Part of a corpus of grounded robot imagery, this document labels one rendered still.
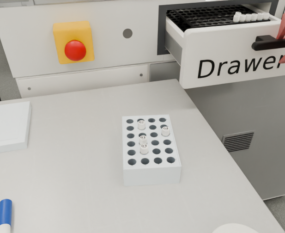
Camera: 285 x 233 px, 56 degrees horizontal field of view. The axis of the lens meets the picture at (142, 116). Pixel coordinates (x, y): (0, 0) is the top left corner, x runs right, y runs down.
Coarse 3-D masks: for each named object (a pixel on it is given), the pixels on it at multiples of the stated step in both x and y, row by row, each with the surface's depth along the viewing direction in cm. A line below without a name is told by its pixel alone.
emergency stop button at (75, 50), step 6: (72, 42) 50; (78, 42) 50; (66, 48) 50; (72, 48) 50; (78, 48) 50; (84, 48) 51; (66, 54) 51; (72, 54) 51; (78, 54) 51; (84, 54) 52; (72, 60) 52; (78, 60) 52
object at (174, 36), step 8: (256, 8) 67; (272, 16) 62; (168, 24) 58; (168, 32) 59; (176, 32) 54; (168, 40) 59; (176, 40) 55; (168, 48) 60; (176, 48) 55; (176, 56) 56
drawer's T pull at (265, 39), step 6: (258, 36) 48; (264, 36) 48; (270, 36) 48; (258, 42) 45; (264, 42) 45; (270, 42) 45; (276, 42) 45; (282, 42) 46; (252, 48) 46; (258, 48) 45; (264, 48) 46; (270, 48) 46; (276, 48) 46
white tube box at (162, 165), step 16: (128, 128) 46; (160, 128) 45; (128, 144) 43; (160, 144) 42; (128, 160) 40; (144, 160) 40; (160, 160) 40; (176, 160) 39; (128, 176) 39; (144, 176) 39; (160, 176) 39; (176, 176) 40
